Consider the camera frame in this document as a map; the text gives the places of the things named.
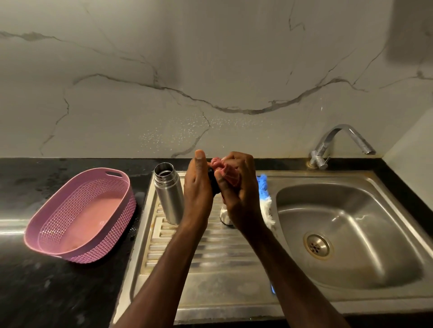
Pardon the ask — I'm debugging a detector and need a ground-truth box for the person's left hand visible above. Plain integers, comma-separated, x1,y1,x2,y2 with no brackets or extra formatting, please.
181,150,214,234

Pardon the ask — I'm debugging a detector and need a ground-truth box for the person's right hand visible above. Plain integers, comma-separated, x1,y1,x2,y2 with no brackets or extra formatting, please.
214,152,268,239

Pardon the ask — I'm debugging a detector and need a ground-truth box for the black flask lid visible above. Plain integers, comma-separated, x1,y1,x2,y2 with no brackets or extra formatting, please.
207,166,222,196

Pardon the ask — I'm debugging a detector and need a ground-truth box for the pink cloth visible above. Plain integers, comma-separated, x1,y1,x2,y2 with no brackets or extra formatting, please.
210,157,241,188

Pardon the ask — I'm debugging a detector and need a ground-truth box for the person's right forearm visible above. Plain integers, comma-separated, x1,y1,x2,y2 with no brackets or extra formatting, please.
241,226,351,328

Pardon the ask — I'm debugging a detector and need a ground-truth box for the person's left forearm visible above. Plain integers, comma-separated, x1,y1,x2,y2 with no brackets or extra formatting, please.
113,221,208,328

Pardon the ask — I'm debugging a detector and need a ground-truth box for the small silver cup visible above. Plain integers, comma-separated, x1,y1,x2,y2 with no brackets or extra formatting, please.
219,205,235,226

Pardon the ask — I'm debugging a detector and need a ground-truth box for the blue and white bottle brush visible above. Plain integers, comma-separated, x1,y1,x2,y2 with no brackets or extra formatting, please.
256,174,276,294

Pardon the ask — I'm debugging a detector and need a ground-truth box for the stainless steel flask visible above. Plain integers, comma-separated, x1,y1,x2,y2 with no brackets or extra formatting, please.
154,162,185,226

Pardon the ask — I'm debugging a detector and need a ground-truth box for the sink drain strainer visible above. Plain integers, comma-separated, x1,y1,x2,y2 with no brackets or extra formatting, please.
303,232,334,260

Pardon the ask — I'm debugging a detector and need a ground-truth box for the chrome faucet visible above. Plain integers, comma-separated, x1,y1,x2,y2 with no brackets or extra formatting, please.
307,124,377,170

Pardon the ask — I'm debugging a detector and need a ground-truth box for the stainless steel sink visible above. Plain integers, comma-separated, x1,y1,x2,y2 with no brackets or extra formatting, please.
112,170,433,325

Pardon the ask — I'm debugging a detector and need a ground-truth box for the pink plastic basket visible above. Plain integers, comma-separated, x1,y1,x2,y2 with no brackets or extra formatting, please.
24,168,137,264

